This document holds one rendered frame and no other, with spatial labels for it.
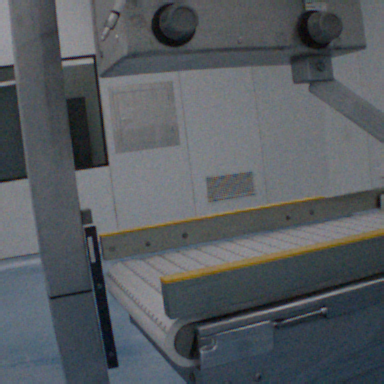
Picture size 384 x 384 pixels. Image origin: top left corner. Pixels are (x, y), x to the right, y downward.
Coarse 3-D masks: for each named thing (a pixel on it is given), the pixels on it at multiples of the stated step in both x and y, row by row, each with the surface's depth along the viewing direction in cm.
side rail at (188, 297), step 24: (360, 240) 49; (264, 264) 46; (288, 264) 47; (312, 264) 48; (336, 264) 49; (360, 264) 50; (168, 288) 43; (192, 288) 44; (216, 288) 45; (240, 288) 46; (264, 288) 46; (288, 288) 47; (168, 312) 44; (192, 312) 44
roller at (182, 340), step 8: (184, 328) 46; (192, 328) 46; (176, 336) 46; (184, 336) 46; (192, 336) 46; (176, 344) 46; (184, 344) 46; (192, 344) 46; (184, 352) 46; (192, 352) 46
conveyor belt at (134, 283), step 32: (320, 224) 78; (352, 224) 75; (160, 256) 70; (192, 256) 68; (224, 256) 66; (128, 288) 60; (160, 288) 55; (320, 288) 50; (160, 320) 48; (192, 320) 46
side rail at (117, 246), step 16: (352, 192) 81; (368, 192) 82; (272, 208) 76; (288, 208) 77; (304, 208) 78; (320, 208) 79; (336, 208) 80; (352, 208) 81; (368, 208) 82; (176, 224) 72; (192, 224) 73; (208, 224) 73; (224, 224) 74; (240, 224) 75; (256, 224) 76; (272, 224) 77; (288, 224) 77; (112, 240) 69; (128, 240) 70; (144, 240) 71; (160, 240) 71; (176, 240) 72; (192, 240) 73; (208, 240) 74; (112, 256) 70
